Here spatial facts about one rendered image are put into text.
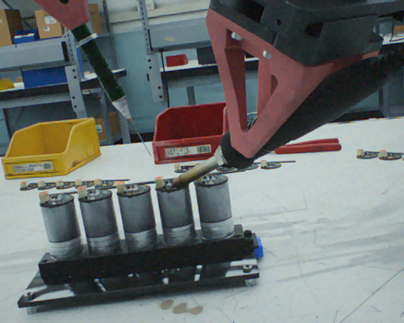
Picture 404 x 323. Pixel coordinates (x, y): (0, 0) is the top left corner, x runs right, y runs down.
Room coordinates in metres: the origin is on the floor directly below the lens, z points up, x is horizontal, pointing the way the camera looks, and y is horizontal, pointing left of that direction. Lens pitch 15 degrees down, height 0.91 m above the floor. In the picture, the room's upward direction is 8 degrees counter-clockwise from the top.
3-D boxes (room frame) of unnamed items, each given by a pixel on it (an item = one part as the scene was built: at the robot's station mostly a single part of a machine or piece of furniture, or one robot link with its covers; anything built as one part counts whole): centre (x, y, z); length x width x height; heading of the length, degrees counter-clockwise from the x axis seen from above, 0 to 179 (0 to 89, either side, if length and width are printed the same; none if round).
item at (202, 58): (2.91, -0.12, 0.80); 0.15 x 0.12 x 0.10; 168
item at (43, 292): (0.36, 0.05, 0.76); 0.16 x 0.07 x 0.01; 88
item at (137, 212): (0.38, 0.05, 0.79); 0.02 x 0.02 x 0.05
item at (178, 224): (0.38, 0.02, 0.79); 0.02 x 0.02 x 0.05
